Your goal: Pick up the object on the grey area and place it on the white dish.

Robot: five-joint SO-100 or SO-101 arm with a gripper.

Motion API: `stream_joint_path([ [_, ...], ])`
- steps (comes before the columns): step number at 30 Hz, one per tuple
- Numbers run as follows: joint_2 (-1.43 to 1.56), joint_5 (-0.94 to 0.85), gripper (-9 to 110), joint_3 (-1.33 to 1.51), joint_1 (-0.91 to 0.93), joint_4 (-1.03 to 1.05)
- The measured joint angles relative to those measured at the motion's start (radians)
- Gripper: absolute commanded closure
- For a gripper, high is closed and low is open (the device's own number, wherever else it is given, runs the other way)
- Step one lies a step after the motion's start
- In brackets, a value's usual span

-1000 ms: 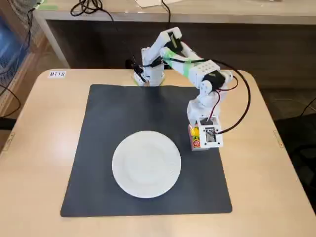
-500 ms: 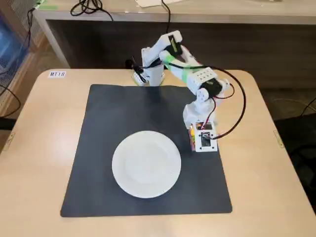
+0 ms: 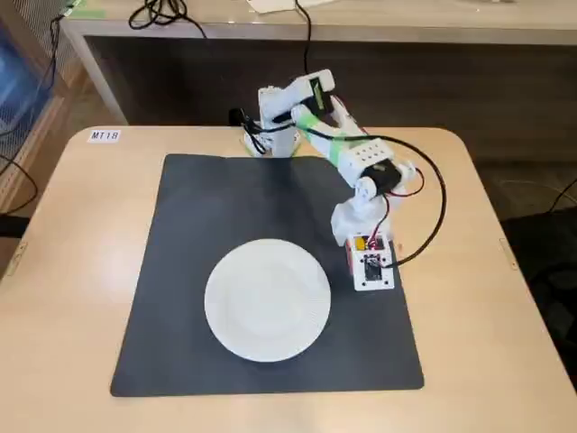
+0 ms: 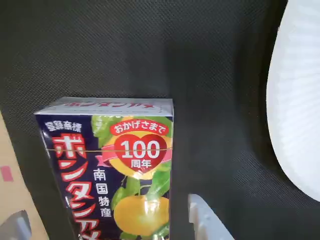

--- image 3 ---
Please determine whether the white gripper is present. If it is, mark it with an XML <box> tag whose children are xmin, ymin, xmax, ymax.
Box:
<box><xmin>332</xmin><ymin>197</ymin><xmax>394</xmax><ymax>248</ymax></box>

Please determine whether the white paper plate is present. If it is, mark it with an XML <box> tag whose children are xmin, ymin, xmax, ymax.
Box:
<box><xmin>204</xmin><ymin>238</ymin><xmax>334</xmax><ymax>364</ymax></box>

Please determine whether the black plug adapter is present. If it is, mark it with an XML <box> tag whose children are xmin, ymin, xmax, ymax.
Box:
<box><xmin>227</xmin><ymin>106</ymin><xmax>254</xmax><ymax>133</ymax></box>

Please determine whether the dark grey mat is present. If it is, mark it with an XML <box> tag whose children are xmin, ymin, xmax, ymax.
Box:
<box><xmin>110</xmin><ymin>153</ymin><xmax>425</xmax><ymax>398</ymax></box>

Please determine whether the long grey desk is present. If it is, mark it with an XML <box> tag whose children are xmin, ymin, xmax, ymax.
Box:
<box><xmin>58</xmin><ymin>0</ymin><xmax>577</xmax><ymax>126</ymax></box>

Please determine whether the white paper sheet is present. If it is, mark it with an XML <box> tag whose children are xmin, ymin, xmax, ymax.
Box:
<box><xmin>246</xmin><ymin>0</ymin><xmax>317</xmax><ymax>14</ymax></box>

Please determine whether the green tape strip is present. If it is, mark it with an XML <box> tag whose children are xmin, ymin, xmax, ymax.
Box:
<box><xmin>62</xmin><ymin>0</ymin><xmax>107</xmax><ymax>20</ymax></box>

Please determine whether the black bar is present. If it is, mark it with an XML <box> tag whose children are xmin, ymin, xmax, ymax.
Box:
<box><xmin>0</xmin><ymin>214</ymin><xmax>31</xmax><ymax>239</ymax></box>

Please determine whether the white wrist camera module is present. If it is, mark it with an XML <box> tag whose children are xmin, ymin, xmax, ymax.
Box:
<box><xmin>350</xmin><ymin>233</ymin><xmax>398</xmax><ymax>292</ymax></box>

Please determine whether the red servo wire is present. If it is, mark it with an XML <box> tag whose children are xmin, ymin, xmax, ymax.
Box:
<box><xmin>367</xmin><ymin>167</ymin><xmax>426</xmax><ymax>249</ymax></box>

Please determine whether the black camera cable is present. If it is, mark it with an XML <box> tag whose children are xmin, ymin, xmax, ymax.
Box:
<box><xmin>301</xmin><ymin>128</ymin><xmax>448</xmax><ymax>272</ymax></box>

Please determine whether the metal table bracket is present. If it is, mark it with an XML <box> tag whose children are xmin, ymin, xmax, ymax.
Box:
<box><xmin>499</xmin><ymin>237</ymin><xmax>517</xmax><ymax>272</ymax></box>
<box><xmin>5</xmin><ymin>241</ymin><xmax>28</xmax><ymax>276</ymax></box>

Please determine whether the black power cable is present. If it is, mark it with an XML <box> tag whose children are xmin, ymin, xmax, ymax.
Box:
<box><xmin>293</xmin><ymin>0</ymin><xmax>313</xmax><ymax>78</ymax></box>

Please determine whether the coiled black cable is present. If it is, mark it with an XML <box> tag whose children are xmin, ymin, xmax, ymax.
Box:
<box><xmin>129</xmin><ymin>0</ymin><xmax>208</xmax><ymax>40</ymax></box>

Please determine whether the looped black cable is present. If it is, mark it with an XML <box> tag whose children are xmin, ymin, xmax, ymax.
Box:
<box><xmin>0</xmin><ymin>152</ymin><xmax>39</xmax><ymax>214</ymax></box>

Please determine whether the thin black cable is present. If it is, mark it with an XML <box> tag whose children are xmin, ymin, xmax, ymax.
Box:
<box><xmin>44</xmin><ymin>12</ymin><xmax>69</xmax><ymax>89</ymax></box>

